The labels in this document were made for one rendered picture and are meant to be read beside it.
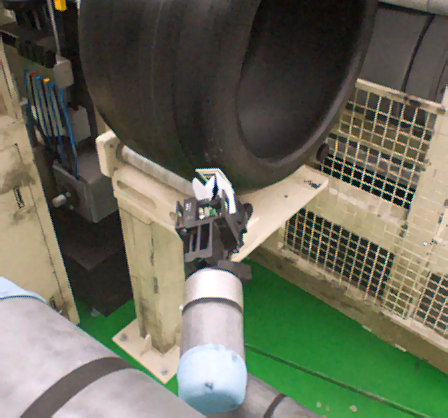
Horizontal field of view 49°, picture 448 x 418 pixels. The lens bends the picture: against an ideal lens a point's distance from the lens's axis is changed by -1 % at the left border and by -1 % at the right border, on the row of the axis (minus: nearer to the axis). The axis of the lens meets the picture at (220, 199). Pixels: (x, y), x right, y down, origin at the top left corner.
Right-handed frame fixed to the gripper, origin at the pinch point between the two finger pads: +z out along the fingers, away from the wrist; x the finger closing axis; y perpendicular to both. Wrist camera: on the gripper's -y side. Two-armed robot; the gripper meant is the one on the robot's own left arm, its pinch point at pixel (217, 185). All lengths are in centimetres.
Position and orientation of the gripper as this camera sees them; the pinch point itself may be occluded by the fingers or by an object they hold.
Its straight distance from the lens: 79.2
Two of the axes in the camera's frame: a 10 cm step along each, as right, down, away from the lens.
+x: -9.4, 2.4, 2.4
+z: -0.1, -7.2, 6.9
